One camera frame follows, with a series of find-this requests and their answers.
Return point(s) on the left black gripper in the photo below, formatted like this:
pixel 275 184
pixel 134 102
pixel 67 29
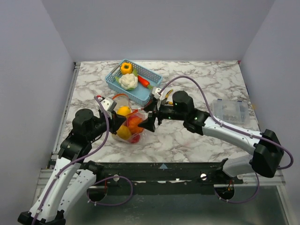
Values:
pixel 114 121

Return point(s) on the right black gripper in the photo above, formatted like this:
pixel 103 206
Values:
pixel 158 113

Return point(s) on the yellow lemon front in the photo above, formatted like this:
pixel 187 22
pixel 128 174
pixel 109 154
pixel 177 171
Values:
pixel 124 132

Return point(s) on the yellow lemon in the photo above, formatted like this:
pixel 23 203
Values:
pixel 124 132
pixel 124 110

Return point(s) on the yellow lemon back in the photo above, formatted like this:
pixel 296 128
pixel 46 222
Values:
pixel 124 110

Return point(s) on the clear zip top bag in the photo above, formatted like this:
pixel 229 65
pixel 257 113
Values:
pixel 123 100

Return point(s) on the orange pumpkin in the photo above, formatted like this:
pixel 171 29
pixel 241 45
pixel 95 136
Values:
pixel 132 124

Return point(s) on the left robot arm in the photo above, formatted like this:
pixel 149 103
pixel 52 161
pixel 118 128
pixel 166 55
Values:
pixel 60 193

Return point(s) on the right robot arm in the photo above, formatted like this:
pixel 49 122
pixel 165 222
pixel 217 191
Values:
pixel 263 152

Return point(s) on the blue plastic basket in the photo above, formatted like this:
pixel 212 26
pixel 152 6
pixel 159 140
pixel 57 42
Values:
pixel 140 94

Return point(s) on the orange carrot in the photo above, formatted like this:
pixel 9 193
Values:
pixel 145 83

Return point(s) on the white cauliflower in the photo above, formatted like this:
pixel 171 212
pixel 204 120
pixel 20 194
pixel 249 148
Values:
pixel 127 81

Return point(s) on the yellow bell pepper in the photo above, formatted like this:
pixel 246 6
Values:
pixel 126 68

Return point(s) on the clear plastic parts box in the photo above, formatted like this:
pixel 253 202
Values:
pixel 234 112

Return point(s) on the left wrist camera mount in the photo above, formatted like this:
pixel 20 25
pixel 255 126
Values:
pixel 105 104

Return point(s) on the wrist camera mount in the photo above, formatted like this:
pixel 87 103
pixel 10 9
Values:
pixel 157 96
pixel 105 104

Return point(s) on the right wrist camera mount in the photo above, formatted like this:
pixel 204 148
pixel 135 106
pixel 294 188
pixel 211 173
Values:
pixel 157 96

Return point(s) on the yellow handled pliers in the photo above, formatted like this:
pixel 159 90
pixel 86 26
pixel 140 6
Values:
pixel 168 93

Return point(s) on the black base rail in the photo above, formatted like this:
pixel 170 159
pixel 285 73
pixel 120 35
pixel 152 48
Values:
pixel 157 178

